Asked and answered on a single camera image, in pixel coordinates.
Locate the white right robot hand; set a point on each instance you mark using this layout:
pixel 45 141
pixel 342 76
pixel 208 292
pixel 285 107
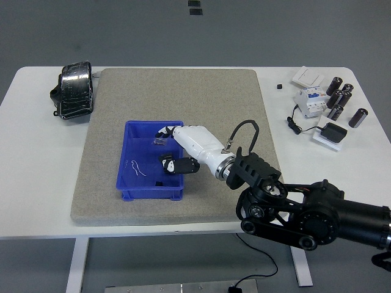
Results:
pixel 198 142

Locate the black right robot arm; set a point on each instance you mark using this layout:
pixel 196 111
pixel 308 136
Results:
pixel 317 219

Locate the blue plastic box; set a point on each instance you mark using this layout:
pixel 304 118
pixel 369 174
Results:
pixel 140 164

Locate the grey-brown mat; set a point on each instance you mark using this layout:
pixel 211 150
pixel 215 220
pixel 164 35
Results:
pixel 183 97

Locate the white circuit breaker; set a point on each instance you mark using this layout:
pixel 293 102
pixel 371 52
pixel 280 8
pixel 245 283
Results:
pixel 308 102

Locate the black tape-wrapped bundle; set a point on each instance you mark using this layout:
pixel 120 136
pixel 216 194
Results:
pixel 76 91

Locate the black power adapter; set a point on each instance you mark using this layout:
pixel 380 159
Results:
pixel 334 132

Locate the black cylindrical capacitor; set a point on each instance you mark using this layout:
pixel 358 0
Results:
pixel 345 97
pixel 334 85
pixel 333 98
pixel 358 117
pixel 348 87
pixel 335 112

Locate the black floor plug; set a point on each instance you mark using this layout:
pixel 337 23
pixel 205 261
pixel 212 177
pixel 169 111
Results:
pixel 234 289

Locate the white table leg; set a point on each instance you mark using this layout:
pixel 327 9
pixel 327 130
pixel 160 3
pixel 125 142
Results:
pixel 76 262
pixel 302 265

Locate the white wall switch plate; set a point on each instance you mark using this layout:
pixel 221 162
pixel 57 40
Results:
pixel 307 76

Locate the grey metal base plate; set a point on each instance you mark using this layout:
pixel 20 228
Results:
pixel 152 288

